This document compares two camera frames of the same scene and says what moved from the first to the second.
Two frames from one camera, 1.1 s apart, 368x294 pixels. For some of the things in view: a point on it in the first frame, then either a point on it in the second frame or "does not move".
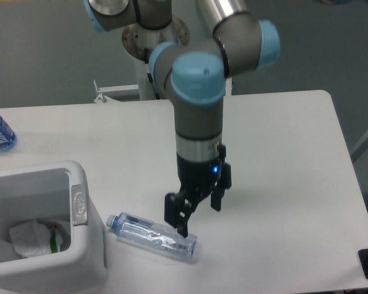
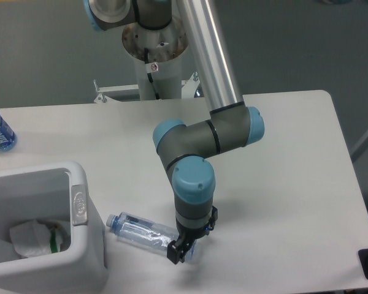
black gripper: x=197 y=177 to x=174 y=253
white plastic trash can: x=58 y=193 does not move
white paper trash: x=33 y=237 does not move
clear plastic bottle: x=163 y=239 does not move
